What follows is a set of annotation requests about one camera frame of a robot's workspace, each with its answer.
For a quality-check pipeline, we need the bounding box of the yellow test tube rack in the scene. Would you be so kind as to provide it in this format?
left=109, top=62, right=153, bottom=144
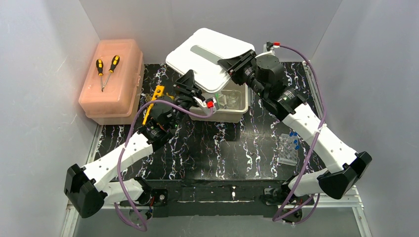
left=142, top=85, right=165, bottom=125

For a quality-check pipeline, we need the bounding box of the round glass flask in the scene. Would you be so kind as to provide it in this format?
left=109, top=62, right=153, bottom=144
left=226, top=91, right=241, bottom=109

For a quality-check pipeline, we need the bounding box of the white bin lid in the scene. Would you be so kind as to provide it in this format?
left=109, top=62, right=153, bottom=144
left=166, top=28, right=254, bottom=94

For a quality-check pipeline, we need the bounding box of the beige plastic bin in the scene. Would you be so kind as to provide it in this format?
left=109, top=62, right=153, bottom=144
left=190, top=81, right=249, bottom=123

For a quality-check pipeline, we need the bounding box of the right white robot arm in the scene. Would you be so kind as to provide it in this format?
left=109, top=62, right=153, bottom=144
left=217, top=50, right=372, bottom=199

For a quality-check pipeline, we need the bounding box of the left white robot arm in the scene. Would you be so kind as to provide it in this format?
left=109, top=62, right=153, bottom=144
left=64, top=70, right=204, bottom=218

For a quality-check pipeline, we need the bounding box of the pink plastic storage box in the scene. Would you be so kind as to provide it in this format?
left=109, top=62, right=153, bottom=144
left=79, top=39, right=145, bottom=125

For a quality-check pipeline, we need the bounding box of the right yellow black screwdriver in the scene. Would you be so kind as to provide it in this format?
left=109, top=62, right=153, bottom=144
left=101, top=55, right=120, bottom=91

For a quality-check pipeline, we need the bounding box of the yellow black screwdriver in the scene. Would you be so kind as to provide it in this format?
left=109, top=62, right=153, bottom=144
left=101, top=55, right=120, bottom=91
left=96, top=59, right=104, bottom=92

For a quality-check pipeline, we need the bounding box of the left yellow black screwdriver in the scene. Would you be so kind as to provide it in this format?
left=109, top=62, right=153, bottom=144
left=96, top=59, right=104, bottom=92

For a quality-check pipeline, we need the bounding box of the clear well plate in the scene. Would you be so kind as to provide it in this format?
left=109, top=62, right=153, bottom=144
left=278, top=134, right=299, bottom=166

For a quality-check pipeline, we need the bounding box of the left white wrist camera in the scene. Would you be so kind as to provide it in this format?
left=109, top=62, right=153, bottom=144
left=193, top=97, right=219, bottom=119

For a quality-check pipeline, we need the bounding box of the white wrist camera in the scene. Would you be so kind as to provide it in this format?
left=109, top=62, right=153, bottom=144
left=256, top=41, right=281, bottom=58
left=193, top=97, right=219, bottom=119

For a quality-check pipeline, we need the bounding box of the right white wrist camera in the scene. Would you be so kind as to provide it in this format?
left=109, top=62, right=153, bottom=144
left=256, top=41, right=281, bottom=58

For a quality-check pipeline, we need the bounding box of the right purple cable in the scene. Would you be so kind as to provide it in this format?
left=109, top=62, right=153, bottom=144
left=272, top=44, right=328, bottom=226

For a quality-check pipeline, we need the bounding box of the purple cable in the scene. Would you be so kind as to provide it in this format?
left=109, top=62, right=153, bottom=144
left=114, top=99, right=217, bottom=232
left=272, top=44, right=328, bottom=226

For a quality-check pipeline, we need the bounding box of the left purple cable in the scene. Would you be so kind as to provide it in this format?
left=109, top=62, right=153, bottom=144
left=114, top=99, right=217, bottom=232

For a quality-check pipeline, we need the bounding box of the aluminium frame rail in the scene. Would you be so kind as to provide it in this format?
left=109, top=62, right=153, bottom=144
left=64, top=56, right=372, bottom=231

